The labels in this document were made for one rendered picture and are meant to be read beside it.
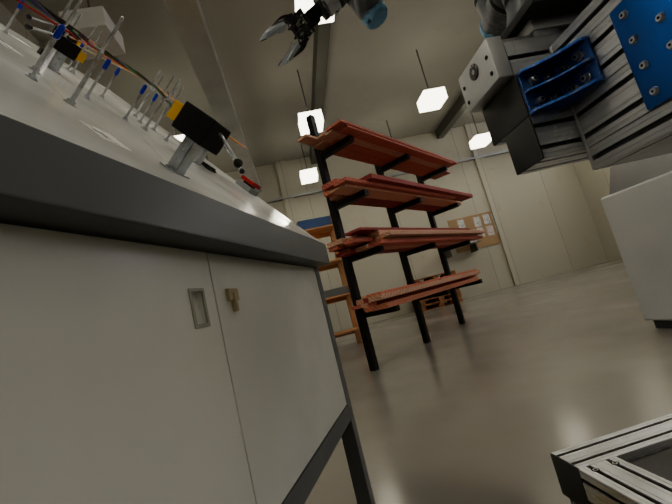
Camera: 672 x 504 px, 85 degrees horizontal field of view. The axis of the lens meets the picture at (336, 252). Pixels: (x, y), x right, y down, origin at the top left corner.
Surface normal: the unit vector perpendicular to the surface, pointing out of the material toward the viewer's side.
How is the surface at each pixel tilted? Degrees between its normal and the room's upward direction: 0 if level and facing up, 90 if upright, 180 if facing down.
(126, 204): 90
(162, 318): 90
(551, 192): 90
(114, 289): 90
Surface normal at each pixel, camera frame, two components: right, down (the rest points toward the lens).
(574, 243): 0.08, -0.17
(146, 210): 0.94, -0.27
